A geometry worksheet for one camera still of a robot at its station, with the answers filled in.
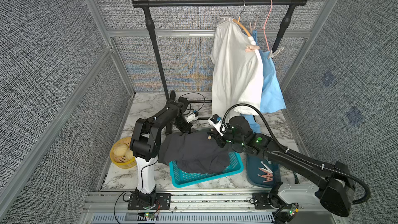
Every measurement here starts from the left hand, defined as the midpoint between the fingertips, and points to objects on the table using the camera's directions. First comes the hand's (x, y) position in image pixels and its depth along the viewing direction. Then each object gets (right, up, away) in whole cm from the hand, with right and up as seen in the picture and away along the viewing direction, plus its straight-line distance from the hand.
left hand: (189, 129), depth 93 cm
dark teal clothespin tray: (+39, -21, -11) cm, 46 cm away
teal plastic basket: (-3, -23, -14) cm, 27 cm away
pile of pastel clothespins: (+42, -22, -13) cm, 49 cm away
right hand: (+11, +4, -19) cm, 22 cm away
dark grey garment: (+4, -9, -14) cm, 17 cm away
